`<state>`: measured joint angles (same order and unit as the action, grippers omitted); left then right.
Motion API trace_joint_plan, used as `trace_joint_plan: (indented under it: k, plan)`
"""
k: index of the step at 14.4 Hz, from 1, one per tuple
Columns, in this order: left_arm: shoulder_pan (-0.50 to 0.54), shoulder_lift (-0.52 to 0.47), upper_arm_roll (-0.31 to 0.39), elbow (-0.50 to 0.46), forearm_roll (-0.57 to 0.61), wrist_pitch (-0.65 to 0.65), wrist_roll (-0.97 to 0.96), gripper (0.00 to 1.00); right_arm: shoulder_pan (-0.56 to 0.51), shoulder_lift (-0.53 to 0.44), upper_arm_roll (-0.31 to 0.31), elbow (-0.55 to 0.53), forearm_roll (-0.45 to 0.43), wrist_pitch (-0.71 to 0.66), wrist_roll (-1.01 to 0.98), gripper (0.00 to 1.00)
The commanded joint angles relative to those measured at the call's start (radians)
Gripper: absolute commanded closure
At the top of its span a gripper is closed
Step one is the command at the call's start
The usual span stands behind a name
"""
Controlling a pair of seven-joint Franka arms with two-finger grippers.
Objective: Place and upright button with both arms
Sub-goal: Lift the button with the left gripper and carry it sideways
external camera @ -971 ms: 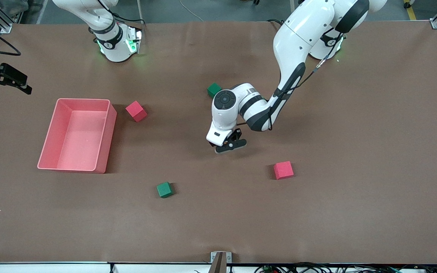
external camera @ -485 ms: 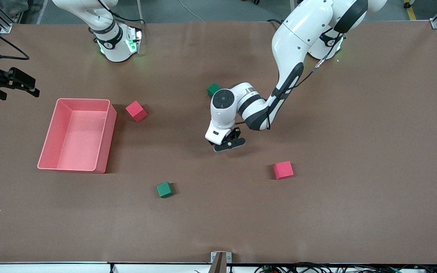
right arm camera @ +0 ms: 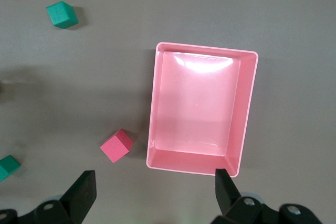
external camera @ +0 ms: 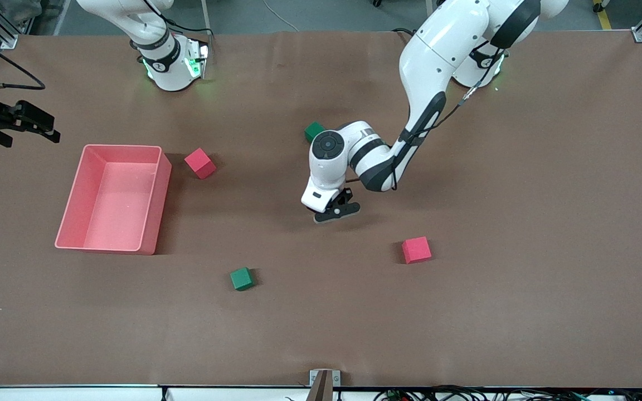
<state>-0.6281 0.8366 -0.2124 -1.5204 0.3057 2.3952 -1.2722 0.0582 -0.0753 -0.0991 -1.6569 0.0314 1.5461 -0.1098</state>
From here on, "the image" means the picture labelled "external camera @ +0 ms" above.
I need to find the pink plastic bin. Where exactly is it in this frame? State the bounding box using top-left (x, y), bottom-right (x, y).
top-left (55, 144), bottom-right (172, 256)

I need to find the red cube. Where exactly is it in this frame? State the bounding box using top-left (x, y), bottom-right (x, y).
top-left (184, 148), bottom-right (217, 180)
top-left (401, 236), bottom-right (432, 265)

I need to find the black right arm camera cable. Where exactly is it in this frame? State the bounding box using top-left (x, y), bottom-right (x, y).
top-left (0, 27), bottom-right (46, 91)

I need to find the black right arm base cable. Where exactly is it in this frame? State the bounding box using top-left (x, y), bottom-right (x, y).
top-left (132, 0), bottom-right (213, 63)

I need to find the white table edge rail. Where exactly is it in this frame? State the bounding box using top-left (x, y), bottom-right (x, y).
top-left (0, 384), bottom-right (377, 401)

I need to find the white floor cable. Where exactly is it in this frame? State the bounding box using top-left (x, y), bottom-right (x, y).
top-left (262, 0), bottom-right (300, 32)

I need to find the silver camera mount bracket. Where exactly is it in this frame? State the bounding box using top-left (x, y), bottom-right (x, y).
top-left (307, 369), bottom-right (342, 401)

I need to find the tangled cable bundle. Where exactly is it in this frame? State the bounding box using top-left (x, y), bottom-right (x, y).
top-left (374, 384), bottom-right (642, 401)

